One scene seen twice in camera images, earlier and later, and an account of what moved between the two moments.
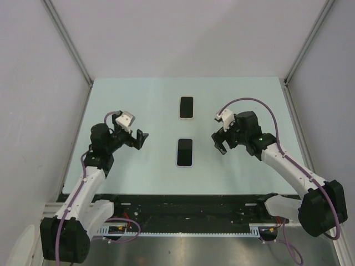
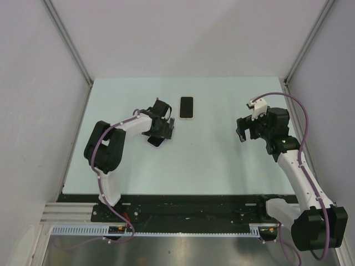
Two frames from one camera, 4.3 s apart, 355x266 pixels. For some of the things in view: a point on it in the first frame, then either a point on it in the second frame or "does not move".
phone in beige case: [186, 107] does not move
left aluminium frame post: [53, 13] does not move
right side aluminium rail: [342, 254] does not move
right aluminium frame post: [308, 43] does not move
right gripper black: [219, 137] -> [247, 122]
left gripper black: [136, 142] -> [166, 132]
